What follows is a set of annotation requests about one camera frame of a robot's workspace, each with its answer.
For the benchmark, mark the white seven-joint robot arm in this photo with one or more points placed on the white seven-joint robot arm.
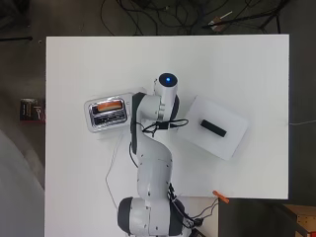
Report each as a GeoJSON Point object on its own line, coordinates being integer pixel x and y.
{"type": "Point", "coordinates": [153, 171]}

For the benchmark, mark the steel toaster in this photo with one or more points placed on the steel toaster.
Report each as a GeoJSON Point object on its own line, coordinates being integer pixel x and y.
{"type": "Point", "coordinates": [107, 115]}

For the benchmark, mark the black block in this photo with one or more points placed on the black block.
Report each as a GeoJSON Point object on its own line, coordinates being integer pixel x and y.
{"type": "Point", "coordinates": [213, 128]}

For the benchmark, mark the orange marker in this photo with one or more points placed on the orange marker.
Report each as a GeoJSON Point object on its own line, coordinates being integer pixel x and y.
{"type": "Point", "coordinates": [220, 196]}

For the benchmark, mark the black round plug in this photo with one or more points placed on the black round plug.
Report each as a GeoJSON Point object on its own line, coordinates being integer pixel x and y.
{"type": "Point", "coordinates": [197, 222]}

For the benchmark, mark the cardboard piece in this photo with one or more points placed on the cardboard piece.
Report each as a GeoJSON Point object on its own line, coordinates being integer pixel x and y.
{"type": "Point", "coordinates": [216, 23]}

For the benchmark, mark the black and red box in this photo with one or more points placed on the black and red box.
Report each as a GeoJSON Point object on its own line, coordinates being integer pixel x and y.
{"type": "Point", "coordinates": [32, 110]}

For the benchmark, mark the black floor bar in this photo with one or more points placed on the black floor bar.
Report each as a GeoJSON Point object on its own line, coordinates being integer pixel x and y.
{"type": "Point", "coordinates": [16, 38]}

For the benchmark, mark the wooden crate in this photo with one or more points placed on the wooden crate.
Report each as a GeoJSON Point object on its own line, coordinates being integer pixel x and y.
{"type": "Point", "coordinates": [302, 220]}

